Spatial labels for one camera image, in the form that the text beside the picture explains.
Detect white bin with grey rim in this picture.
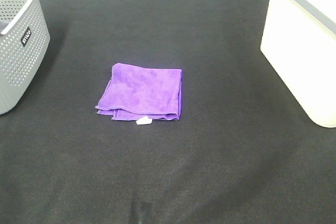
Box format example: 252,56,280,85
260,0,335,128

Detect grey perforated plastic basket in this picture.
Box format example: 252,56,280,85
1,0,50,114

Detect purple towel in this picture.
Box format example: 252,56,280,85
95,63,183,121

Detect black table cloth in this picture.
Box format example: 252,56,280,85
1,0,335,223

